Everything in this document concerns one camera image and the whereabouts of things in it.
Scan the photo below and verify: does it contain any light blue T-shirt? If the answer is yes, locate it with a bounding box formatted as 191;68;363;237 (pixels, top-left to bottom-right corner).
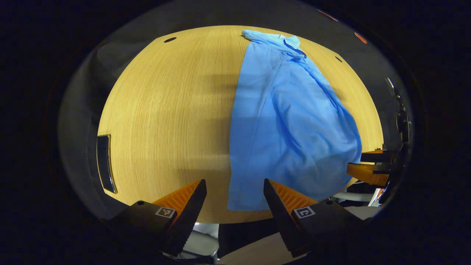
226;29;363;211

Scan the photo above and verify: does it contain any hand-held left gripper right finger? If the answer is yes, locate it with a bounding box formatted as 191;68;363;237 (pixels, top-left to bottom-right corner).
263;179;368;258

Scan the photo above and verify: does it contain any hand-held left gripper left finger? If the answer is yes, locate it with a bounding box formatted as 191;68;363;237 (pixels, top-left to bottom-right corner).
101;179;208;257

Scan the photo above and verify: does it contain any dark flat rectangular device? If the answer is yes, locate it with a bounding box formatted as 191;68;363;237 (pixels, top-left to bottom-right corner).
96;134;118;194

